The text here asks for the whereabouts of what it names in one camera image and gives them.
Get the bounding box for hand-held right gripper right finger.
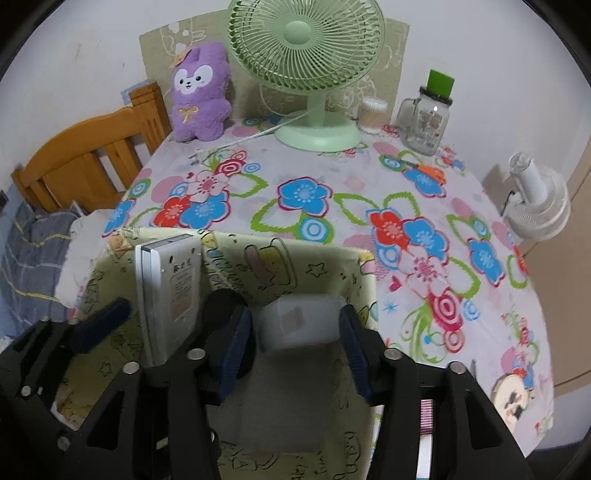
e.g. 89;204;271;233
339;305;536;480

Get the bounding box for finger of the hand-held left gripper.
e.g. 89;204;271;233
11;298;132;402

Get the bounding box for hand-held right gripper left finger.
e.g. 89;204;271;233
65;308;252;480

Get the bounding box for white USB charger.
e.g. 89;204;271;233
256;295;348;354

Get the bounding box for yellow printed fabric storage box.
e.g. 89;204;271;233
51;226;379;480

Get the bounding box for white flat rectangular box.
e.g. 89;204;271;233
135;233;204;367

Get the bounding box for grey plaid blanket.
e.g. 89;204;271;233
0;203;81;342

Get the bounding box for floral tablecloth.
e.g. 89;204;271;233
99;115;555;480

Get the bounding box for wooden bed headboard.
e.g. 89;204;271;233
11;80;171;215

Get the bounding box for beige cabinet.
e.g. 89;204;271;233
480;124;591;398

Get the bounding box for purple plush toy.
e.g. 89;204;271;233
170;41;234;143

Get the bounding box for glass mug jar green lid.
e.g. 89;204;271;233
396;69;457;156

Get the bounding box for cotton swab container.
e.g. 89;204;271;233
359;96;389;134

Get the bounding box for white circulator fan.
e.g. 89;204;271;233
501;151;572;240

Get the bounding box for green desk fan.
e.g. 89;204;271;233
227;0;386;152

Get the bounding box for orange handled scissors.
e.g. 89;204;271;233
392;157;446;182

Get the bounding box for white fan cable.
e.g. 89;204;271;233
198;111;305;155

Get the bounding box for blue wall picture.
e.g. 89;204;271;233
121;78;158;104

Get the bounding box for beige printed wall mat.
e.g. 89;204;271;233
139;0;411;127

